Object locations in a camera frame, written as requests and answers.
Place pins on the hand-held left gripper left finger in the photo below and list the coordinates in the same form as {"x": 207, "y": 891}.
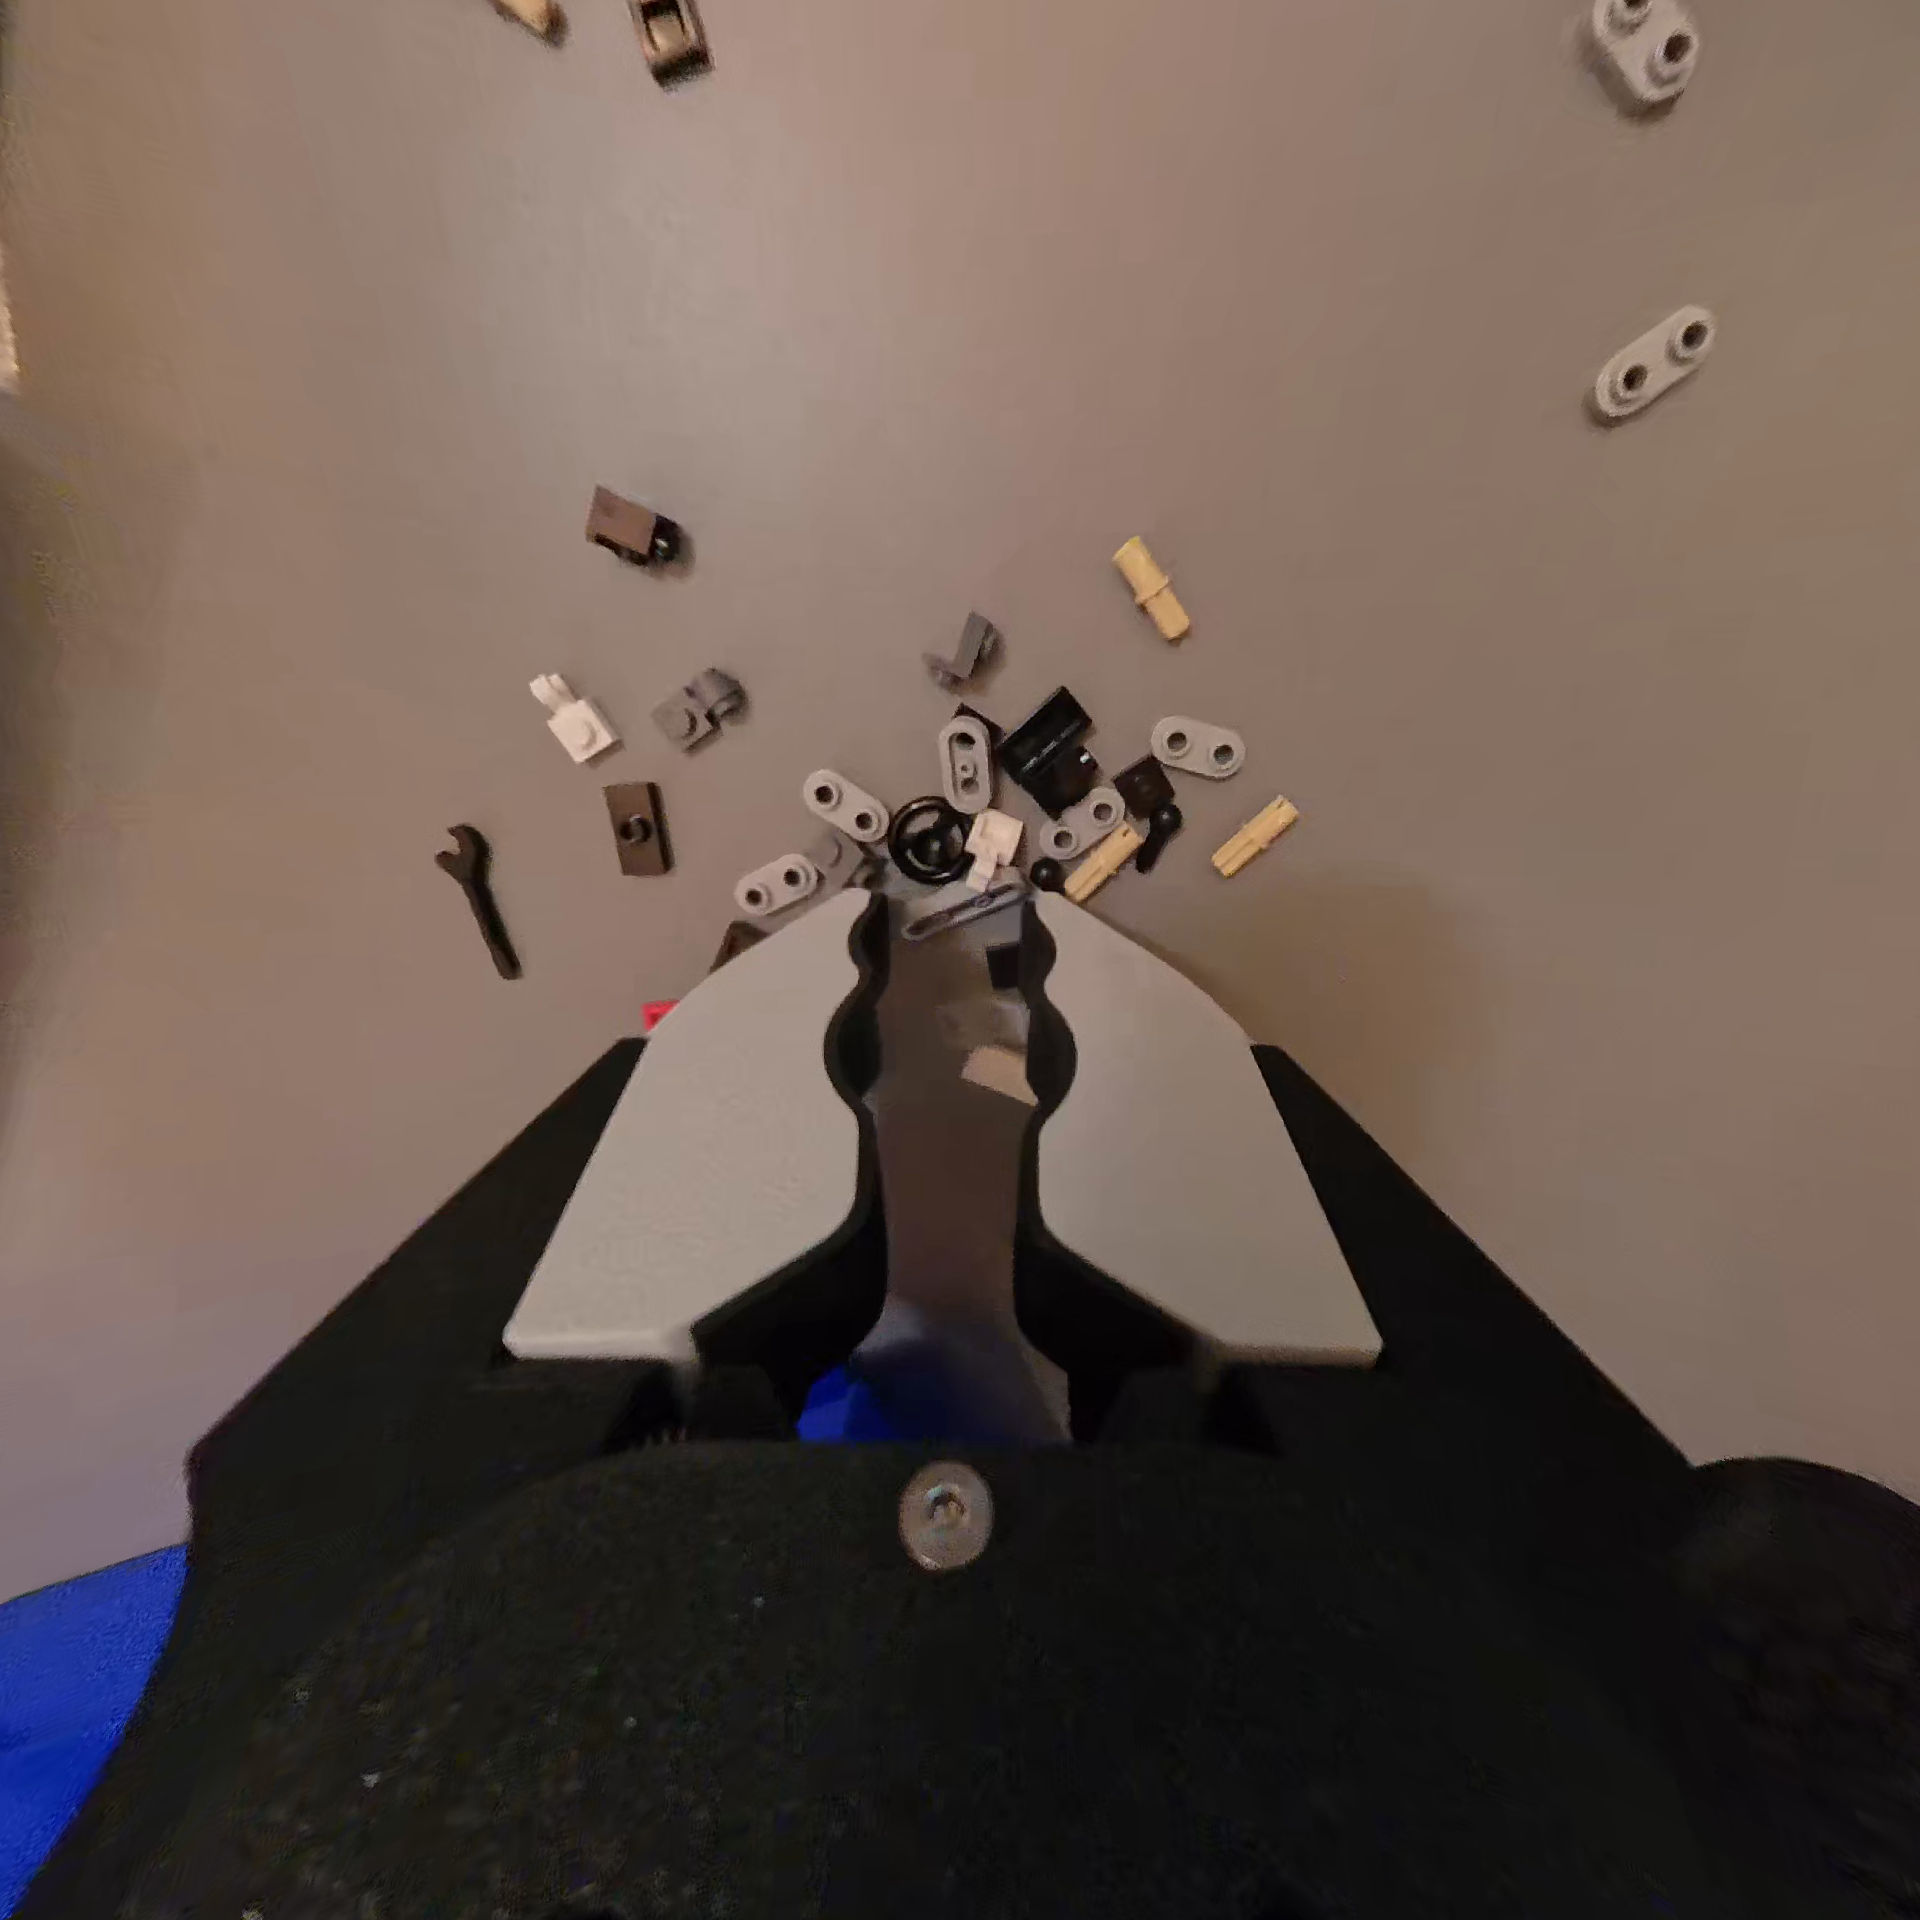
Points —
{"x": 705, "y": 1171}

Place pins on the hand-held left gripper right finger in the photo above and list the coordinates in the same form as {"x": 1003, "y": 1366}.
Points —
{"x": 1200, "y": 1185}

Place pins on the pile of small brick pieces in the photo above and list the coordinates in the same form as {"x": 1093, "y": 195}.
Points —
{"x": 960, "y": 781}

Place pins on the light grey two-hole link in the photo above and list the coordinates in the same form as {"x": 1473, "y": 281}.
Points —
{"x": 1654, "y": 361}
{"x": 1641, "y": 54}

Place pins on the grey desk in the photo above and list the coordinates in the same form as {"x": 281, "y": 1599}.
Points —
{"x": 1200, "y": 377}

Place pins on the blue plastic bin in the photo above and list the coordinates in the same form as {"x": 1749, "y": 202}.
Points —
{"x": 77, "y": 1681}

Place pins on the tiny black tile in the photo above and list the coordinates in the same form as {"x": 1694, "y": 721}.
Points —
{"x": 667, "y": 37}

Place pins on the tan connector pin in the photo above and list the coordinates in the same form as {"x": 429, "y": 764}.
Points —
{"x": 529, "y": 15}

